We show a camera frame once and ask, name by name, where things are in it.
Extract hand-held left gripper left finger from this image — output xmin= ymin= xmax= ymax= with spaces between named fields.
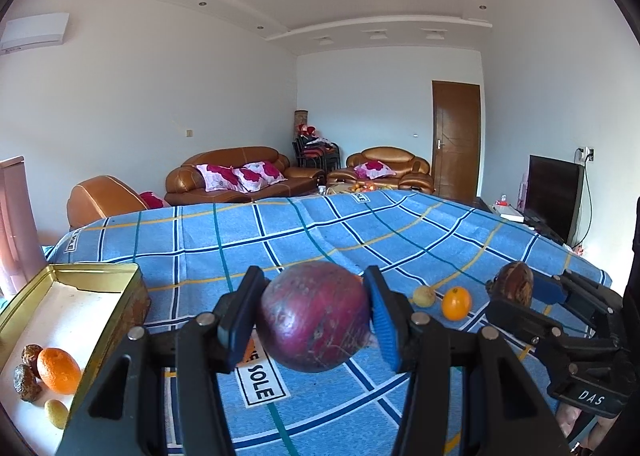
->
xmin=55 ymin=265 xmax=266 ymax=456

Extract blue plaid tablecloth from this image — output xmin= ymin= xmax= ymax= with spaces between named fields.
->
xmin=42 ymin=190 xmax=613 ymax=456

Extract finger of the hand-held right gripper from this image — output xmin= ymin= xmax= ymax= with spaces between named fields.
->
xmin=532 ymin=270 xmax=626 ymax=337
xmin=485 ymin=298 xmax=601 ymax=367

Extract brown leather armchair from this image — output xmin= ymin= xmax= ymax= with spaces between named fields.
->
xmin=66 ymin=176 xmax=151 ymax=231
xmin=327 ymin=147 xmax=435 ymax=194

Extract gold metal tin box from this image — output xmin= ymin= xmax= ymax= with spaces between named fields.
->
xmin=0 ymin=263 xmax=151 ymax=456

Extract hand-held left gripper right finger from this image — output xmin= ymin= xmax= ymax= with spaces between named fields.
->
xmin=362 ymin=265 xmax=571 ymax=456

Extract low coffee table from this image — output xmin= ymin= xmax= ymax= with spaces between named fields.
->
xmin=317 ymin=181 xmax=381 ymax=197

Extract pink floral pillow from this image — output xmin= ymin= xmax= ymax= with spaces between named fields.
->
xmin=353 ymin=160 xmax=396 ymax=179
xmin=196 ymin=164 xmax=241 ymax=192
xmin=232 ymin=161 xmax=287 ymax=192

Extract purple passion fruit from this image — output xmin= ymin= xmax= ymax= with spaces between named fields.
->
xmin=255 ymin=261 xmax=373 ymax=373

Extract white wall air conditioner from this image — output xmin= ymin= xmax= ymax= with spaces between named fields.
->
xmin=0 ymin=12 xmax=70 ymax=56

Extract brown leather sofa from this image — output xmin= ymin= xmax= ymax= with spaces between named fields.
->
xmin=165 ymin=146 xmax=326 ymax=207

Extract low tv cabinet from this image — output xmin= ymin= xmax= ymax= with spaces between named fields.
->
xmin=480 ymin=196 xmax=566 ymax=242

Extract brown walnut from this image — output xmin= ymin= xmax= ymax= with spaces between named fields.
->
xmin=12 ymin=363 xmax=43 ymax=403

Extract person's right hand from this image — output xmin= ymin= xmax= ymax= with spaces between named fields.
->
xmin=552 ymin=398 xmax=618 ymax=454

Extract black flat television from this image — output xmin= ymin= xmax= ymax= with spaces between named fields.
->
xmin=523 ymin=154 xmax=586 ymax=247

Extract brown wooden door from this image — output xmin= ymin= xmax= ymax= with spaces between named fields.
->
xmin=431 ymin=79 xmax=482 ymax=202

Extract stacked dark chairs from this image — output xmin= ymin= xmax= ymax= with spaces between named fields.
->
xmin=292 ymin=133 xmax=341 ymax=172

